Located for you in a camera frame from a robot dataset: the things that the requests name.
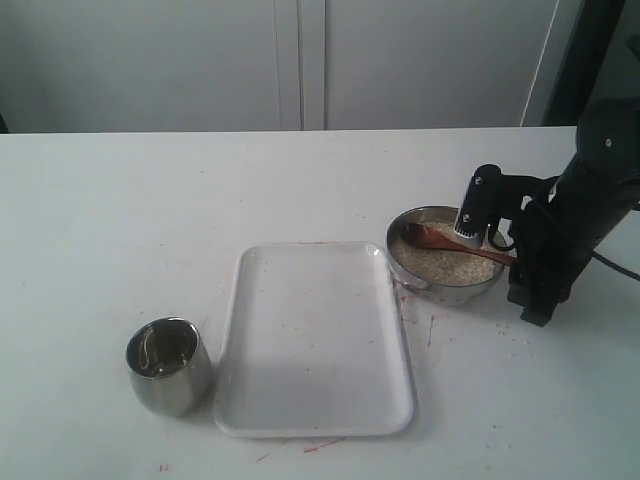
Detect stainless steel cup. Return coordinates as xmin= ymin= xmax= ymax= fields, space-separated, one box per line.
xmin=125 ymin=317 xmax=213 ymax=417

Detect dark post at right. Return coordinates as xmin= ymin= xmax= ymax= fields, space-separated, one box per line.
xmin=541 ymin=0 xmax=626 ymax=126

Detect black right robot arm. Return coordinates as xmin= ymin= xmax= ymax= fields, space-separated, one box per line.
xmin=493 ymin=98 xmax=639 ymax=326

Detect brown wooden spoon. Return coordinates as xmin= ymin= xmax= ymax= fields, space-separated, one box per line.
xmin=400 ymin=223 xmax=516 ymax=267

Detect white rectangular plastic tray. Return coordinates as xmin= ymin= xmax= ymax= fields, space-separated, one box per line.
xmin=213 ymin=241 xmax=414 ymax=439

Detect white cabinet doors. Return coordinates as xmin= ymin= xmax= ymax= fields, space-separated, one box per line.
xmin=1 ymin=1 xmax=582 ymax=133

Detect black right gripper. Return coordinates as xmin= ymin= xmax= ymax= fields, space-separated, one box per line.
xmin=496 ymin=175 xmax=600 ymax=327

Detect steel bowl with rice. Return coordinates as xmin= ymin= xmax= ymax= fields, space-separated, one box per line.
xmin=386 ymin=206 xmax=504 ymax=307

